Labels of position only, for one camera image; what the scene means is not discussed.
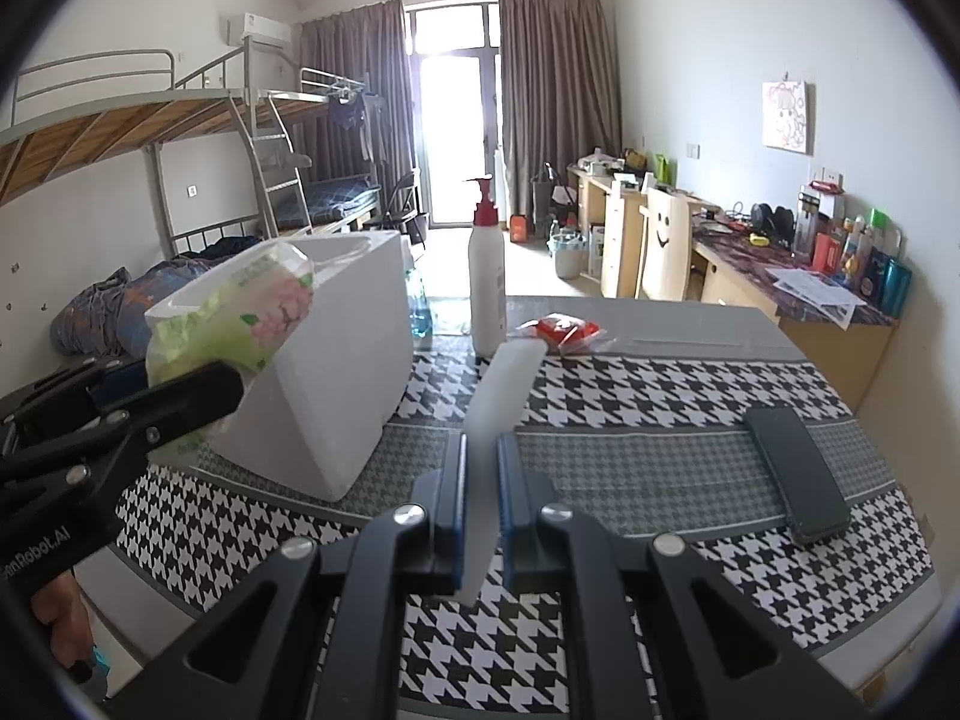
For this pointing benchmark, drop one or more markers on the metal bunk bed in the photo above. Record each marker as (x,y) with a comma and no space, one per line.
(337,195)
(112,120)

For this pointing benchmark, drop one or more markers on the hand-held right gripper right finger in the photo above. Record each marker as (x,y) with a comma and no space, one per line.
(510,510)

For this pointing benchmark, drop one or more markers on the blue liquid bottle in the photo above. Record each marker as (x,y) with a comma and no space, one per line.
(420,315)

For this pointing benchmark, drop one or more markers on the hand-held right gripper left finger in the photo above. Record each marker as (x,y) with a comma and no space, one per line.
(450,510)

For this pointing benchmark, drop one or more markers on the wooden chair with smiley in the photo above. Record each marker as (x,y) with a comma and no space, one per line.
(664,240)

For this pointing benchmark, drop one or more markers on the white foam box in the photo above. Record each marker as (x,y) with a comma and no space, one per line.
(337,360)

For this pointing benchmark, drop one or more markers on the dark hanging clothes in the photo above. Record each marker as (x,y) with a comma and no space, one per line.
(349,116)

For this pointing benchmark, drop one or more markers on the black smartphone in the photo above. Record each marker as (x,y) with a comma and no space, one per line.
(799,472)

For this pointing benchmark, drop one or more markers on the red snack packet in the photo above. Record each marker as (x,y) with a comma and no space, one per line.
(559,331)

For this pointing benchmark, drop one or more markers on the printed papers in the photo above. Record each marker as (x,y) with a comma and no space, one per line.
(817,292)

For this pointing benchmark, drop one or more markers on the wooden desk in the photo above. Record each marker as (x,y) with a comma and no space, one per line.
(832,352)

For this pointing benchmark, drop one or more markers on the wall picture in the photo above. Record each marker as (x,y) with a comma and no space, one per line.
(785,116)

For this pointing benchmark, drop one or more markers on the white pump lotion bottle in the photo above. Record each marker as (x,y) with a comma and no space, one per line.
(486,285)

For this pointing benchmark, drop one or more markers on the brown curtain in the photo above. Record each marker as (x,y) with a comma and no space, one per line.
(559,90)
(352,52)

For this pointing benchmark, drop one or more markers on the houndstooth tablecloth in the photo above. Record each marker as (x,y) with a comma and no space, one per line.
(660,405)

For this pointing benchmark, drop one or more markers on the green bag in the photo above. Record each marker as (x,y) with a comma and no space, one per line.
(662,169)

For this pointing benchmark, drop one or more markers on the green floral tissue pack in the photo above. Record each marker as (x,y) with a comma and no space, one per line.
(232,307)

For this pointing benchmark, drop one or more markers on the person's left hand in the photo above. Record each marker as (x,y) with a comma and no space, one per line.
(67,622)

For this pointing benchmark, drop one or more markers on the white air conditioner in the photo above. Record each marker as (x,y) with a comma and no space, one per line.
(255,28)

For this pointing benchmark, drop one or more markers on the black folding chair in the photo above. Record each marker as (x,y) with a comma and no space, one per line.
(405,206)

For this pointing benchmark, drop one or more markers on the row of toiletry bottles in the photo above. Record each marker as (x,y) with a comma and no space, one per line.
(870,270)

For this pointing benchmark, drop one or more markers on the glass balcony door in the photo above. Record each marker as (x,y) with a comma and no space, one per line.
(454,127)

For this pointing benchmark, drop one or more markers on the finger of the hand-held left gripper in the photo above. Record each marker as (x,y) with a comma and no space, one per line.
(187,401)
(75,386)

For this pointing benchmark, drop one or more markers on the blue patterned quilt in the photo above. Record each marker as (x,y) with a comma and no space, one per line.
(112,307)

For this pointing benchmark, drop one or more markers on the white bucket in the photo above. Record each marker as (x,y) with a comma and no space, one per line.
(568,259)

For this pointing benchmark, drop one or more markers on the orange container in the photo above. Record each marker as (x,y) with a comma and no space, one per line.
(518,229)

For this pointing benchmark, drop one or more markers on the white soft sheet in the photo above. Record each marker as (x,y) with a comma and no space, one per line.
(499,397)

